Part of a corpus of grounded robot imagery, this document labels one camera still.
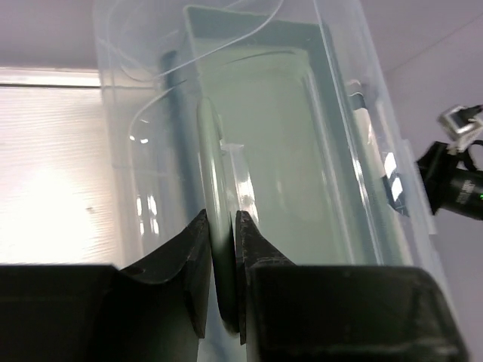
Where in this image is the green plastic toolbox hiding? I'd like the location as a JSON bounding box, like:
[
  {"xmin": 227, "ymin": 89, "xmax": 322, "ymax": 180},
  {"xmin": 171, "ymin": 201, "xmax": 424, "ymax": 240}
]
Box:
[{"xmin": 167, "ymin": 1, "xmax": 412, "ymax": 331}]

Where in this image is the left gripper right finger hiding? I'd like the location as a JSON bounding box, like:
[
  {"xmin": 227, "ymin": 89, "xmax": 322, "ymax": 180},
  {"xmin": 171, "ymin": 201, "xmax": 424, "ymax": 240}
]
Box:
[{"xmin": 235, "ymin": 211, "xmax": 468, "ymax": 361}]

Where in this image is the clear toolbox lid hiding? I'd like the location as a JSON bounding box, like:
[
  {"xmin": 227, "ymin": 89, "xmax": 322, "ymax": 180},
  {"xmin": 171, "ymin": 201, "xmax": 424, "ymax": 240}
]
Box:
[{"xmin": 92, "ymin": 0, "xmax": 442, "ymax": 272}]

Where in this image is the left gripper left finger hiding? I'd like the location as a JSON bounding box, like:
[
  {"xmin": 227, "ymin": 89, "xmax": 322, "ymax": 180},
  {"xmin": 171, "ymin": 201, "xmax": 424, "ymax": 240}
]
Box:
[{"xmin": 1, "ymin": 211, "xmax": 211, "ymax": 361}]

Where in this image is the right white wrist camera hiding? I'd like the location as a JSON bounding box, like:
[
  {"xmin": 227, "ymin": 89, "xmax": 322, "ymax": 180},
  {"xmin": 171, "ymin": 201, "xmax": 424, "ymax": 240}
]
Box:
[{"xmin": 438, "ymin": 105, "xmax": 482, "ymax": 155}]

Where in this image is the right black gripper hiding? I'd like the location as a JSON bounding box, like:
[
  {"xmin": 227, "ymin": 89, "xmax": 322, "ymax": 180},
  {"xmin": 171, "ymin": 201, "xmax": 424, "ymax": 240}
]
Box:
[{"xmin": 417, "ymin": 142, "xmax": 482, "ymax": 221}]

